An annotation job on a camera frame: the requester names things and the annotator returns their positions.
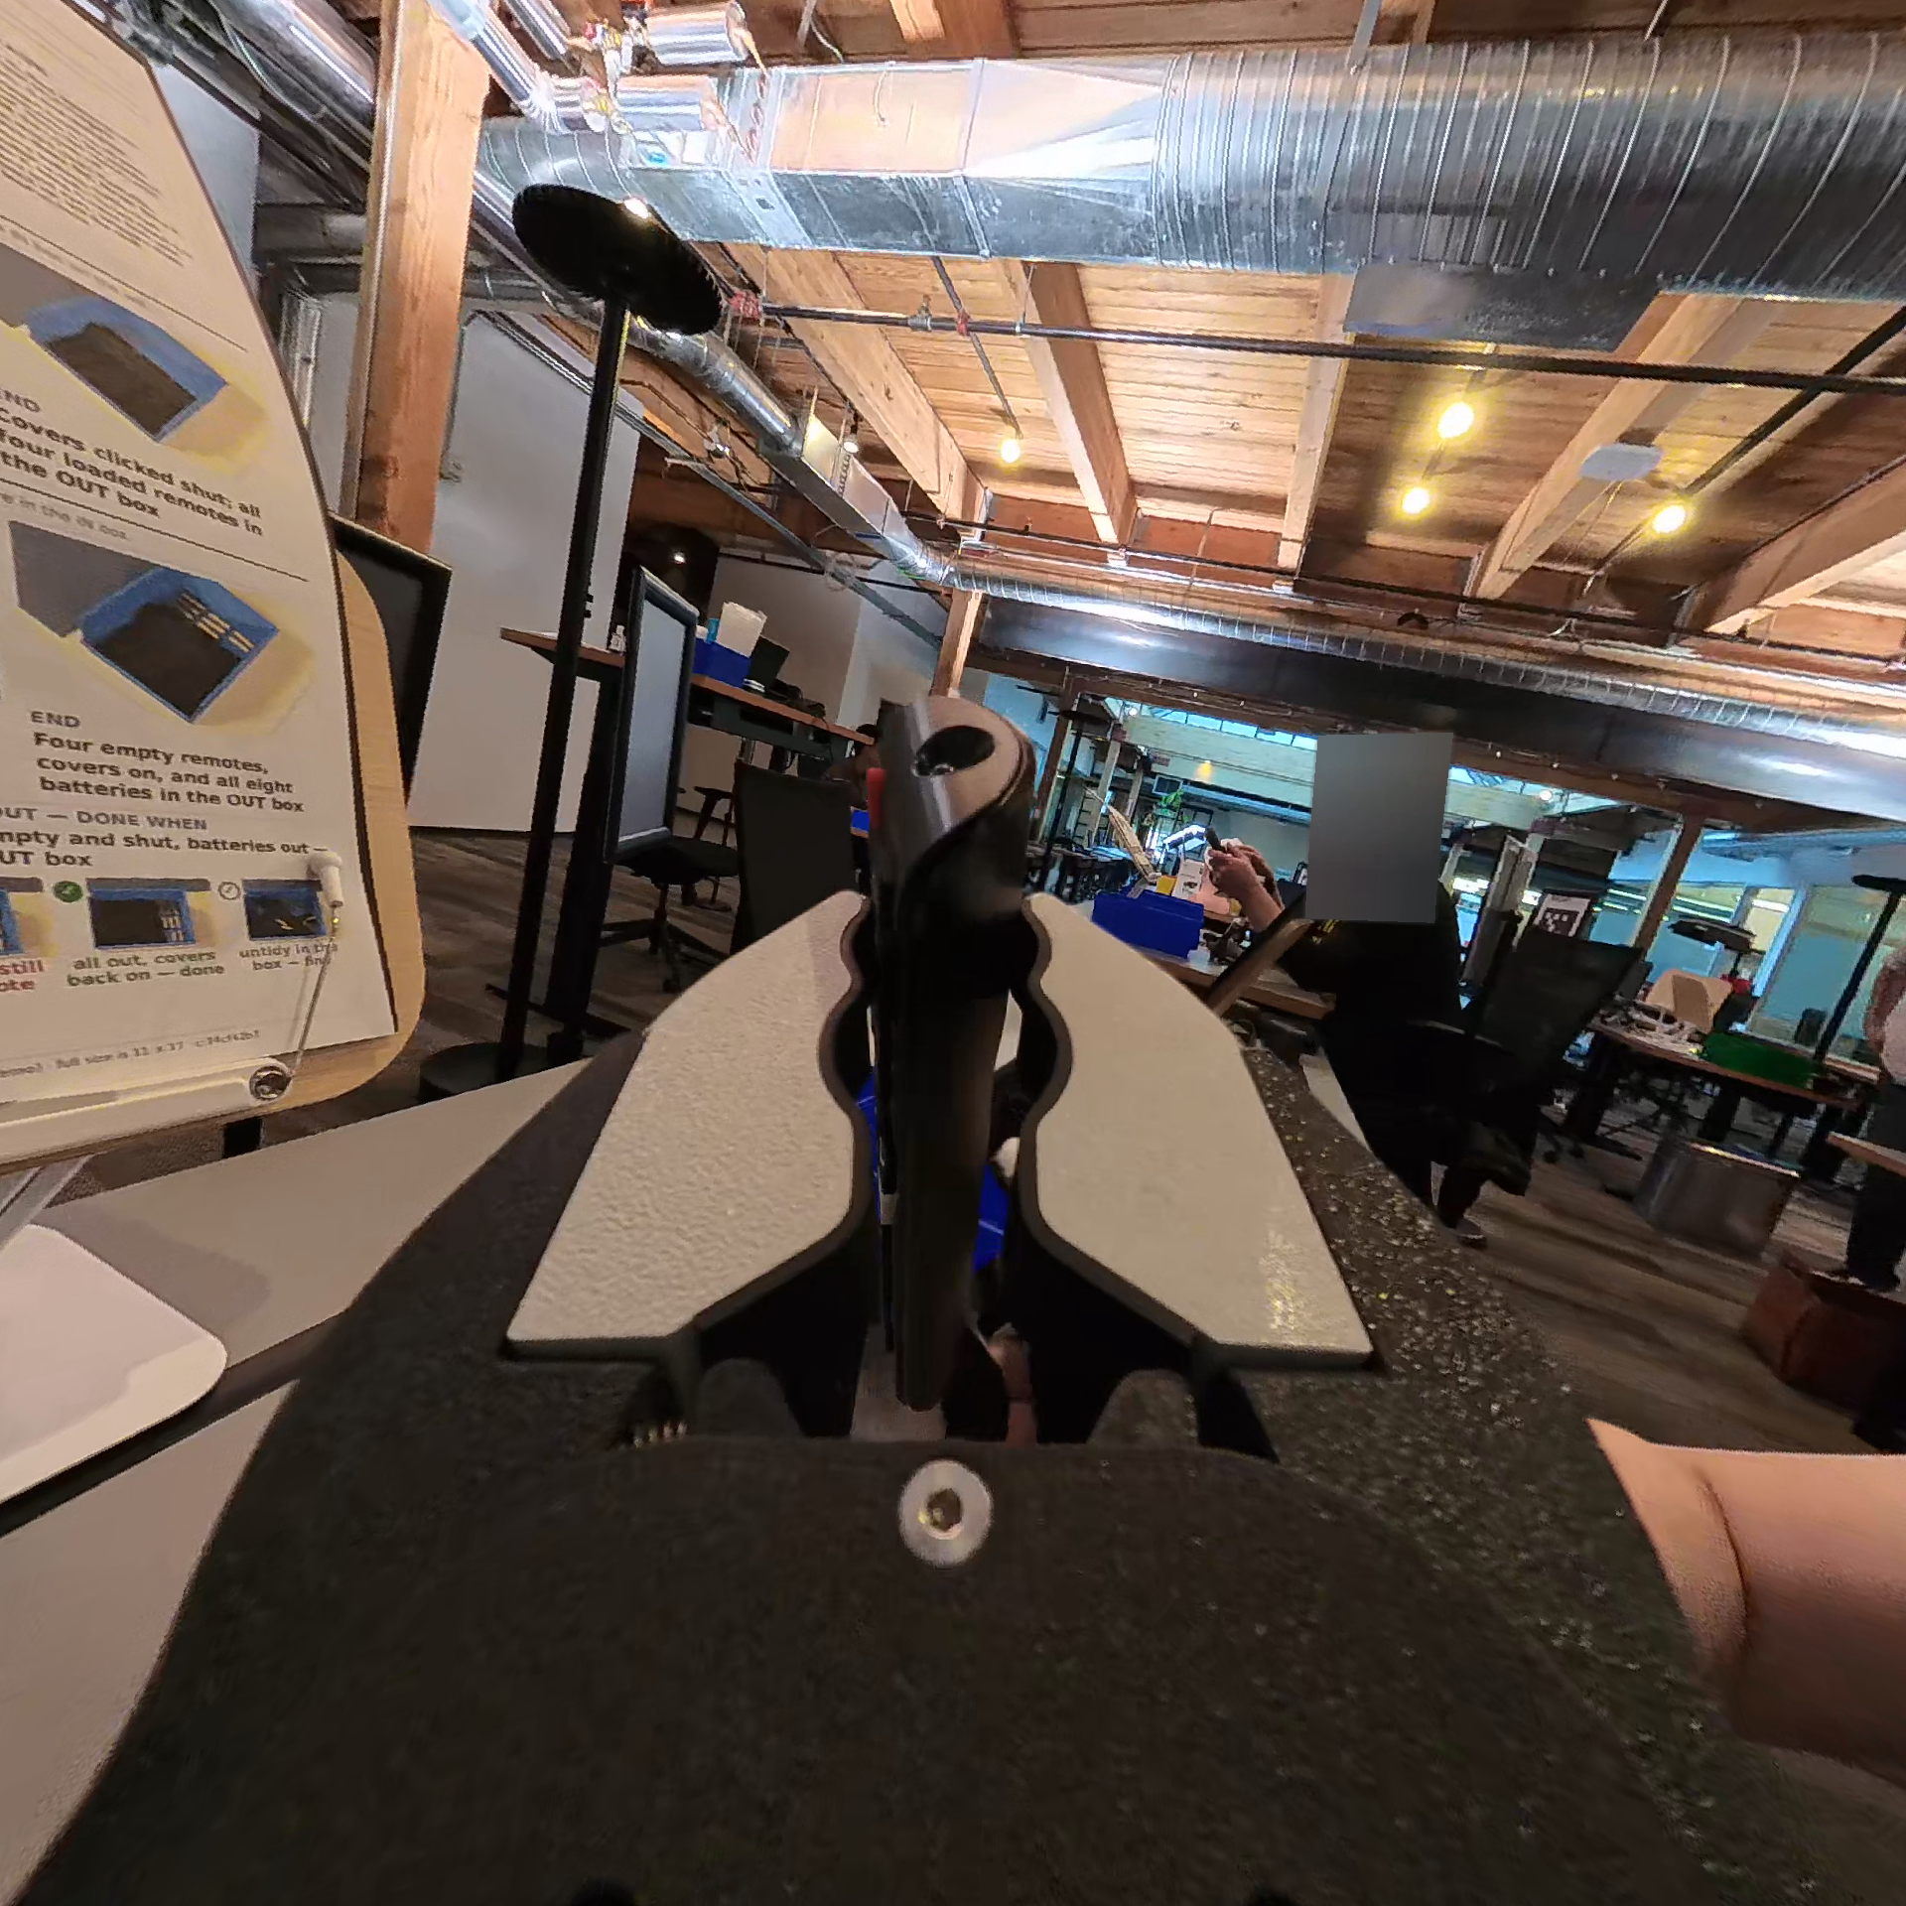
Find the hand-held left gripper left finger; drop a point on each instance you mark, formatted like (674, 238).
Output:
(702, 1191)

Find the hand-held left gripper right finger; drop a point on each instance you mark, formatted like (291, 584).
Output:
(1192, 1191)

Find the black remote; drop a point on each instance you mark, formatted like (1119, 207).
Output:
(948, 894)

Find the person's right forearm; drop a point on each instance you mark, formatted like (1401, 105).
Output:
(1788, 1594)

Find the blue plastic bin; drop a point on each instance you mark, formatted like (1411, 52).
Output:
(994, 1215)
(1149, 923)

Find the black office chair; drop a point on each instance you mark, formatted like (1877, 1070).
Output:
(793, 858)
(1536, 1043)

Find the black framed display on stand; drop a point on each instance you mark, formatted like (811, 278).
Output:
(656, 715)

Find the brown cardboard box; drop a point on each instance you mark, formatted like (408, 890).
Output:
(1824, 1346)

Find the printed instruction poster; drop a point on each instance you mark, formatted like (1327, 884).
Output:
(150, 596)

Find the dark wall monitor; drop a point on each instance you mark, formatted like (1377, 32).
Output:
(394, 626)

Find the slim silver air duct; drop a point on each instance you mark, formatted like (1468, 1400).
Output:
(746, 417)

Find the large silver air duct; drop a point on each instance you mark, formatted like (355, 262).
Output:
(1341, 149)

